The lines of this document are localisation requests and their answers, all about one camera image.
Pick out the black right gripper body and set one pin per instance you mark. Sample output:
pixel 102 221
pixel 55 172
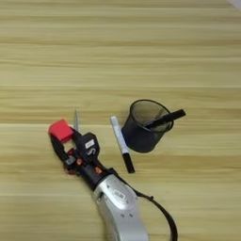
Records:
pixel 91 172

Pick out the black marker pen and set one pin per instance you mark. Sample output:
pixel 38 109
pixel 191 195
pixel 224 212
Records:
pixel 168 117

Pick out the red cube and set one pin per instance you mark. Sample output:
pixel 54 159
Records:
pixel 61 130

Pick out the black box with white label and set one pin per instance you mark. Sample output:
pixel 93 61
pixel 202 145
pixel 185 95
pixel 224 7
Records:
pixel 88 147

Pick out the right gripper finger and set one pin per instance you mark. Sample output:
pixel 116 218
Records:
pixel 76 135
pixel 59 149

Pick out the white marker with black cap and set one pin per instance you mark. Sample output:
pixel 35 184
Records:
pixel 120 141

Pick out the black mesh pen cup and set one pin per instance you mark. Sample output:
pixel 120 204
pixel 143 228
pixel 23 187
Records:
pixel 141 136

